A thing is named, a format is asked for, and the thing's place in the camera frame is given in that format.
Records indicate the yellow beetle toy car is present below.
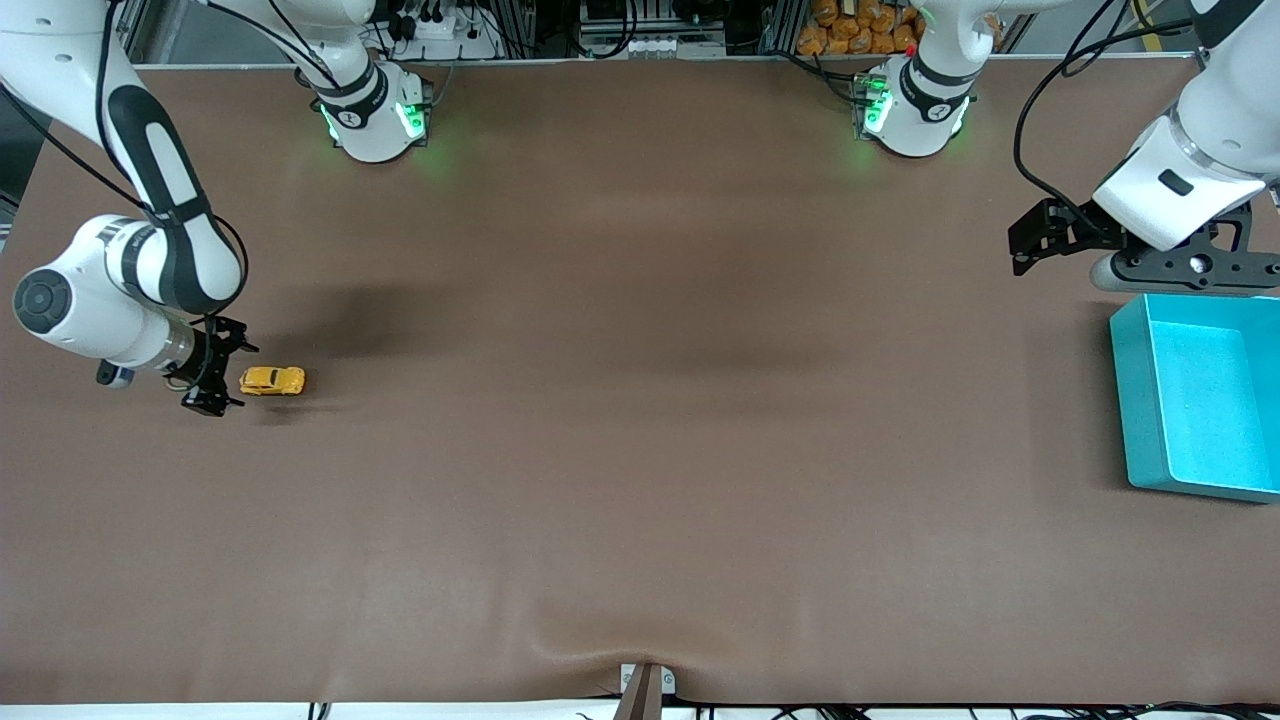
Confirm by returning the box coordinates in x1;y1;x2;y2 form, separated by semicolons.
239;366;307;397

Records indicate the teal plastic box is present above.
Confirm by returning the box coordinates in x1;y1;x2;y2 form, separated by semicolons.
1109;292;1280;504

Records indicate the heap of orange round items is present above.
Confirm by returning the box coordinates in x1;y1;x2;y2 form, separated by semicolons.
797;0;926;57

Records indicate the white power strip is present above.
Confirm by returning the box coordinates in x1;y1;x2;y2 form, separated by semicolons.
385;0;501;61

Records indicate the brown table mat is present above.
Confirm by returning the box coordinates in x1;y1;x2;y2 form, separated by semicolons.
0;55;1280;706

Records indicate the aluminium rack with connectors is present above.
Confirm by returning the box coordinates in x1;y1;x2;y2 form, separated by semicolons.
575;0;731;59

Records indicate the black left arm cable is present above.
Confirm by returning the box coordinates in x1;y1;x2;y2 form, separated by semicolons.
1013;0;1201;236

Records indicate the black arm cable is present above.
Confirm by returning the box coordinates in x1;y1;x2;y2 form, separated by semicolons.
0;0;341;326
1013;0;1201;236

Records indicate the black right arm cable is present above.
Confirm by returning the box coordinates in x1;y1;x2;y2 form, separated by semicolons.
0;0;341;326

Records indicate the aluminium frame post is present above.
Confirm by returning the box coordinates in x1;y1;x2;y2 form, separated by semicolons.
120;0;191;63

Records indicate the brown post with white bracket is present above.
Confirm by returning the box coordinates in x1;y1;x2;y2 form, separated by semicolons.
612;662;678;720

